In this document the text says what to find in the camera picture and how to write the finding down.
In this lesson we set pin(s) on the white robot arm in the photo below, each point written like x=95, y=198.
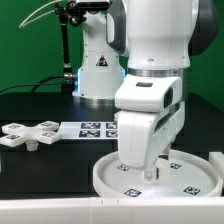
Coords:
x=158, y=37

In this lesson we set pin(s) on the white round table top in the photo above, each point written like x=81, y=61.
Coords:
x=182, y=175

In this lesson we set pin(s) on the white marker sheet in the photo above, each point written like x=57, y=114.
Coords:
x=88, y=130

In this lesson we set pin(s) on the white right side block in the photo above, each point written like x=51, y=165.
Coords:
x=216, y=159

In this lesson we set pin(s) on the white cross-shaped table base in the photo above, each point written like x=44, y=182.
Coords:
x=16, y=134

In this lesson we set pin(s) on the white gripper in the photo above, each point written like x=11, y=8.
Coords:
x=151, y=114

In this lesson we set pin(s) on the white front barrier rail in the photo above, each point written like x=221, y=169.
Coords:
x=113, y=211

